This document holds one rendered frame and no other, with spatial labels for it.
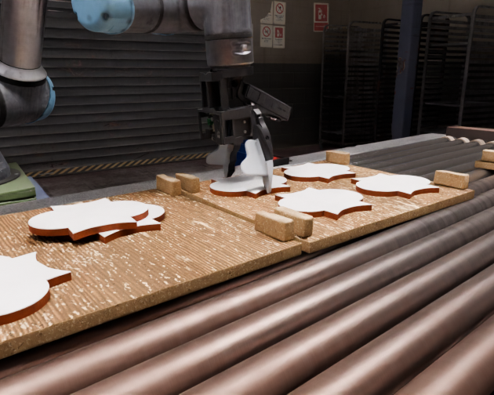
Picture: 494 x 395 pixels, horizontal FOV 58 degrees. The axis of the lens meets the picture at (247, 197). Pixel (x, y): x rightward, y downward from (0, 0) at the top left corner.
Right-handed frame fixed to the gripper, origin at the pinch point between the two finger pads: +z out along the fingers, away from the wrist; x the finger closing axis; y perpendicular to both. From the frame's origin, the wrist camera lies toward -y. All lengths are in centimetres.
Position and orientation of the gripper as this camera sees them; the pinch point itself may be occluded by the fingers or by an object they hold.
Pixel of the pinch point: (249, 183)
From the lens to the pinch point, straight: 80.2
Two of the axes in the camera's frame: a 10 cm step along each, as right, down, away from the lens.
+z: 0.7, 9.4, 3.2
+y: -7.9, 2.5, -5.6
